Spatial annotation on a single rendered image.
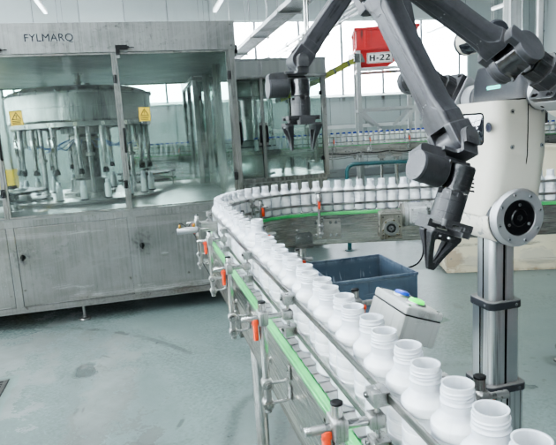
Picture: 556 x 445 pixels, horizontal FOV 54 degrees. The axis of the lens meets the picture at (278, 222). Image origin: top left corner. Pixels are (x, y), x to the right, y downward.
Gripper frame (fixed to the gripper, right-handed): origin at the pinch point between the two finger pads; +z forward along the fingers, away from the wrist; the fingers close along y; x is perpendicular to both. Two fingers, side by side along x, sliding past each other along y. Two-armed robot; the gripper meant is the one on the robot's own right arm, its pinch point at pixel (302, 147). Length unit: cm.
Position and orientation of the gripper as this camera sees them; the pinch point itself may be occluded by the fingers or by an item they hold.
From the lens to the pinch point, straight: 164.1
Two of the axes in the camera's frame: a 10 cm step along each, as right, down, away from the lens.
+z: 0.5, 9.9, 1.6
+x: 2.5, 1.4, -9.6
